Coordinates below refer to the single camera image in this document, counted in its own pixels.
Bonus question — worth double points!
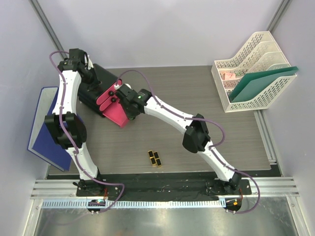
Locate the pink paper note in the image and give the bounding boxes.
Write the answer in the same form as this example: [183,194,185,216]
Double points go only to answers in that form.
[223,72,236,81]

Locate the white mesh file rack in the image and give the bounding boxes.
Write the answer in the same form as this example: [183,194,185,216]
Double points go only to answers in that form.
[211,31,299,113]

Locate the black drawer organizer cabinet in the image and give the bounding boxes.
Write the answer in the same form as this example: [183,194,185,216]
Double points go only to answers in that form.
[78,64,118,117]

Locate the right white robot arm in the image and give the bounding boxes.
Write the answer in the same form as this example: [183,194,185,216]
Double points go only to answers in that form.
[114,84,242,194]

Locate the green folder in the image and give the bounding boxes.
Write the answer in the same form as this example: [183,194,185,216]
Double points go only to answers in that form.
[229,66,299,103]

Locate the slotted cable duct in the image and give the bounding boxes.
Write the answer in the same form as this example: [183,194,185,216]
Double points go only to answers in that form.
[42,198,226,209]

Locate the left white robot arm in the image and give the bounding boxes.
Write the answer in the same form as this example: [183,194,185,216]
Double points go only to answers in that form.
[44,49,105,196]

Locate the aluminium rail frame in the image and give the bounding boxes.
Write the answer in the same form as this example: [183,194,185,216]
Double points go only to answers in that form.
[31,177,299,202]

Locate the pink drawer front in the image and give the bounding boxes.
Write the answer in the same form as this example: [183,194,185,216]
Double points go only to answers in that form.
[102,102,129,128]

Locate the blue binder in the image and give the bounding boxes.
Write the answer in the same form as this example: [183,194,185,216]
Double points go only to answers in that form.
[28,87,72,172]

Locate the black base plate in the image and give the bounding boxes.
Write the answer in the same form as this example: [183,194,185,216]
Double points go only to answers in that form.
[73,172,252,201]

